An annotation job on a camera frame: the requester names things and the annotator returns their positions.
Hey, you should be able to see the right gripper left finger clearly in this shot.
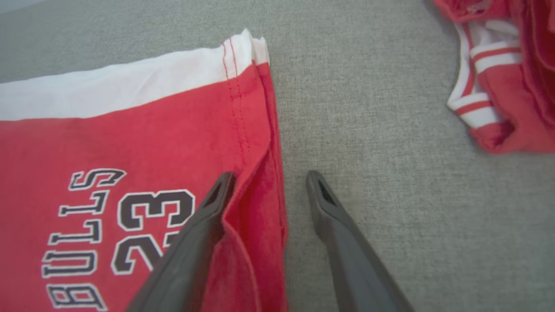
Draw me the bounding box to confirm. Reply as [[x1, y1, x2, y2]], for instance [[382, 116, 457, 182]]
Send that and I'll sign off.
[[126, 172, 237, 312]]

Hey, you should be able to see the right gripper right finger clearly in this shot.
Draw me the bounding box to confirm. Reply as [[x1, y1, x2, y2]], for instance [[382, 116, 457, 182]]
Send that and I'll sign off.
[[306, 170, 415, 312]]

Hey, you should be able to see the red jersey with number 23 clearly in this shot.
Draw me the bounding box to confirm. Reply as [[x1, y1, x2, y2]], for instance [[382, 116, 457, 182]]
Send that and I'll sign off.
[[0, 28, 289, 312]]

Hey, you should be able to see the crumpled red garment white trim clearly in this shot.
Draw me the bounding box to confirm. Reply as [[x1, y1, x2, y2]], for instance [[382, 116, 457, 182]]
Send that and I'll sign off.
[[433, 0, 555, 155]]

